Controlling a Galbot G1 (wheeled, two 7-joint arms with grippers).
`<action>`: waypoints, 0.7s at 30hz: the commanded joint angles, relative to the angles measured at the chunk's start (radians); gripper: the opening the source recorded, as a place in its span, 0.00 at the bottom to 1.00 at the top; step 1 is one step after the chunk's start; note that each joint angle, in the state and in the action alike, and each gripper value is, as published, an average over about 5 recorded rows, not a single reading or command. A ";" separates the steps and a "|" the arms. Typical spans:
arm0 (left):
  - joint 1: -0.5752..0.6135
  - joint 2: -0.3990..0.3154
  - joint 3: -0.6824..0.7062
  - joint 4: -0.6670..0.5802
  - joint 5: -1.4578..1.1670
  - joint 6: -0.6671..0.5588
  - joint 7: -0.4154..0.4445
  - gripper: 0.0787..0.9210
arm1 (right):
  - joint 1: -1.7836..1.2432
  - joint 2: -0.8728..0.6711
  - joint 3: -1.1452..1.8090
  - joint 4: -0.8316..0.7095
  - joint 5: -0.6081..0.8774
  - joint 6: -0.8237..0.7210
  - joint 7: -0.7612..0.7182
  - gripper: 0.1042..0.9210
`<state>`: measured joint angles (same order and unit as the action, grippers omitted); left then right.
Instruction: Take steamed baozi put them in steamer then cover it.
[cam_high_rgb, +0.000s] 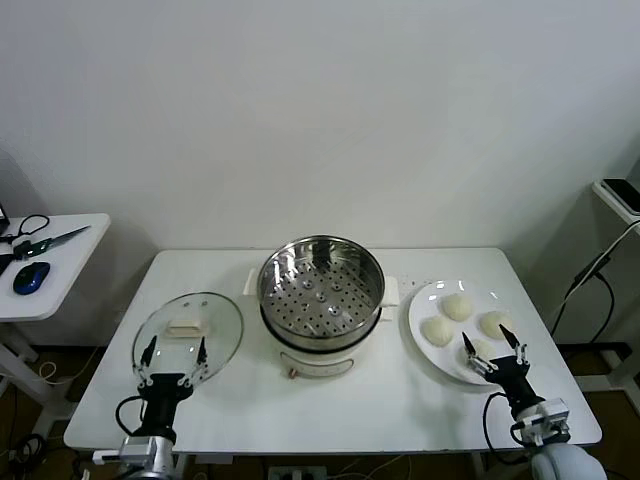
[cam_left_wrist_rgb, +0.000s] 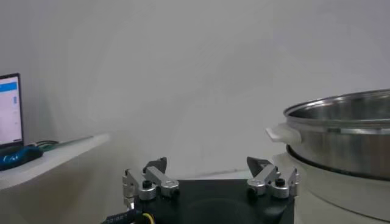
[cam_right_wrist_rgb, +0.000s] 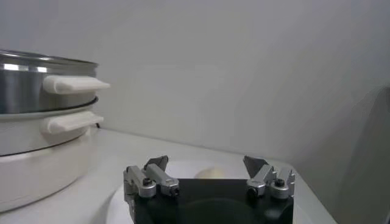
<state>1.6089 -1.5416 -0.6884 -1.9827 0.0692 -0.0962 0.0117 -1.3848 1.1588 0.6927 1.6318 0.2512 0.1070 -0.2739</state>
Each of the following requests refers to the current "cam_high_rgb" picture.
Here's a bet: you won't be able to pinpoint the blue computer mouse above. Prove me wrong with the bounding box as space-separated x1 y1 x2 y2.
12 260 52 295

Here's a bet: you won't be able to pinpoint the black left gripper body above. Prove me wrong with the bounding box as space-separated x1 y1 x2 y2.
139 374 195 436

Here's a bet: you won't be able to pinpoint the black adapter with cable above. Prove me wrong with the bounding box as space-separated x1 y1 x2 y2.
549 252 617 346

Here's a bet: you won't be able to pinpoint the black looped cable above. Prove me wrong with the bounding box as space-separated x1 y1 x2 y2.
0 213 51 246

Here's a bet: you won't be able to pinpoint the scissors with green grip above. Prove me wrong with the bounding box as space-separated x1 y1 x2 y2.
13 224 93 260

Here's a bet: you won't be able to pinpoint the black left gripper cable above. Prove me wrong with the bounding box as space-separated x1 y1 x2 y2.
92 394 147 464

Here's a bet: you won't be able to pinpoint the white round plate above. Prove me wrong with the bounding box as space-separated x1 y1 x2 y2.
407 279 531 386

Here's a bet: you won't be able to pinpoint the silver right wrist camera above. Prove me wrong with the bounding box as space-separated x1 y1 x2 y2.
509 398 571 446

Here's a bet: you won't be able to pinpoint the white stand foot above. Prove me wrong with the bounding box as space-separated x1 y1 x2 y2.
579 349 640 394

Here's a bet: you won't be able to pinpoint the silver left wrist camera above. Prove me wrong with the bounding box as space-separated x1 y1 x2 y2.
119 434 176 469

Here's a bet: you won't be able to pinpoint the black floor cables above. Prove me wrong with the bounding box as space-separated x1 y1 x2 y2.
0 432 84 480

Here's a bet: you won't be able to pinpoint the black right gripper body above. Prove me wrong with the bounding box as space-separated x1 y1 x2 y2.
485 355 545 412

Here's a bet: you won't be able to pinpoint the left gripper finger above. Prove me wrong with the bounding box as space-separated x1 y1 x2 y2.
180 336 211 389
133 336 158 389

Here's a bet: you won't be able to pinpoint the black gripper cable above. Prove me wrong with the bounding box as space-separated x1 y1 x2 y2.
482 391 526 457
92 394 147 464

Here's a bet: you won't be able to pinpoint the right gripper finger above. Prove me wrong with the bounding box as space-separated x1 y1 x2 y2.
498 324 533 369
462 331 495 378

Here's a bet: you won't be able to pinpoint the white shelf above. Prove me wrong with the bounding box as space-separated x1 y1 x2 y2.
592 179 640 224

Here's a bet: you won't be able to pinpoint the white steamed baozi bun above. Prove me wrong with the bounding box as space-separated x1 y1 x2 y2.
458 338 496 371
420 315 455 347
438 293 475 321
479 309 514 340

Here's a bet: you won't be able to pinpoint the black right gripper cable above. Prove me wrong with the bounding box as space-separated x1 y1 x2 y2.
482 391 526 457

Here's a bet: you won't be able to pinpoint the white side table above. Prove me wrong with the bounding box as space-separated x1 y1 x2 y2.
0 213 112 436

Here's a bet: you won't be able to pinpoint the perforated steel steamer basket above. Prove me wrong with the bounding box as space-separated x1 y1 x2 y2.
243 234 402 351

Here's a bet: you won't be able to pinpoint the black phone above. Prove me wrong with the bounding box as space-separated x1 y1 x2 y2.
602 178 640 216

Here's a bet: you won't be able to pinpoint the glass lid with cream handle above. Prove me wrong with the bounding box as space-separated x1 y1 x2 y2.
132 291 245 390

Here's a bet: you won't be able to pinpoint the white hanging cable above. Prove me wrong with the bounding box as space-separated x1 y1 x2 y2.
564 219 640 301

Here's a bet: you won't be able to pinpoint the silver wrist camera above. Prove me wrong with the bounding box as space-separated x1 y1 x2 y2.
119 434 176 469
509 398 571 446

